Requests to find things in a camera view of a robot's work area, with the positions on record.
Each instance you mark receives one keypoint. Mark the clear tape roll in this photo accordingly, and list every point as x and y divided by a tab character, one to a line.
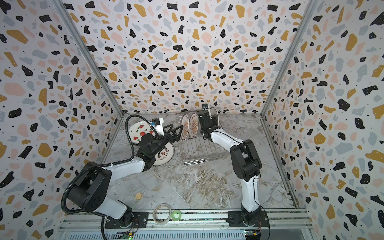
162	214

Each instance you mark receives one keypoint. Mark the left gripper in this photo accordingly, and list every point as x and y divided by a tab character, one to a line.
174	139

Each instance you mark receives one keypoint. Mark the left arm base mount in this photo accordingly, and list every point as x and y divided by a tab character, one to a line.
132	220

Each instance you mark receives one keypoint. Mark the green tape roll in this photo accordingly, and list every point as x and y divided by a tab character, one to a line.
176	215

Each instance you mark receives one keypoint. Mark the wire dish rack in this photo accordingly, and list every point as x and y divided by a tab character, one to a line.
198	150

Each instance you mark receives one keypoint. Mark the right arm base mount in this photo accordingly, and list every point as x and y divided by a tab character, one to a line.
241	219

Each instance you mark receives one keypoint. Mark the orange sunburst plate front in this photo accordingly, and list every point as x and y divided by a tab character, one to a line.
185	125

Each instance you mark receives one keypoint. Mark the watermelon blue rim plate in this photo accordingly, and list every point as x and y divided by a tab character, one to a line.
138	130

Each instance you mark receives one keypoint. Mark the small wooden block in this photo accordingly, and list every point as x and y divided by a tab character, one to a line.
138	196

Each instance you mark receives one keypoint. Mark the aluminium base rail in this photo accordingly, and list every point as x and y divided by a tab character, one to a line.
285	224

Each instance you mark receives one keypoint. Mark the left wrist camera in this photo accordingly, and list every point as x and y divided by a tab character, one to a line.
162	129

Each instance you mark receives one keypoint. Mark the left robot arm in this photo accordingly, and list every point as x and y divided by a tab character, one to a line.
87	192

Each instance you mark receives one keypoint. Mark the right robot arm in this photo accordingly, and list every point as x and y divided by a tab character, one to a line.
245	162

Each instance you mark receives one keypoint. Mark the green rim eat plate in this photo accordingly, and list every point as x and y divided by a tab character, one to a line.
165	155

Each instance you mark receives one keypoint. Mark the orange sunburst plate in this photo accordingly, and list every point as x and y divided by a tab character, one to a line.
193	125
185	125
200	112

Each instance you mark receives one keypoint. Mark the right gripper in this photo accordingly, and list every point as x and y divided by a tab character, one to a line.
204	117

